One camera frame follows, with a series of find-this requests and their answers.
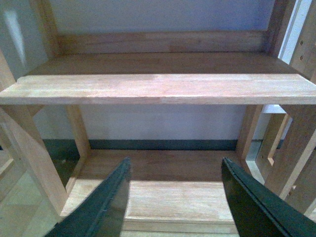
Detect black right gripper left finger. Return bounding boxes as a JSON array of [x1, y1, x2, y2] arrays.
[[46, 158, 131, 237]]

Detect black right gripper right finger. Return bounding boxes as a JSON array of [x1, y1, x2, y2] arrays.
[[221, 158, 316, 237]]

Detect wooden shelf unit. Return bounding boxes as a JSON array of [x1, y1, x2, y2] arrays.
[[255, 0, 316, 223], [0, 0, 316, 234]]

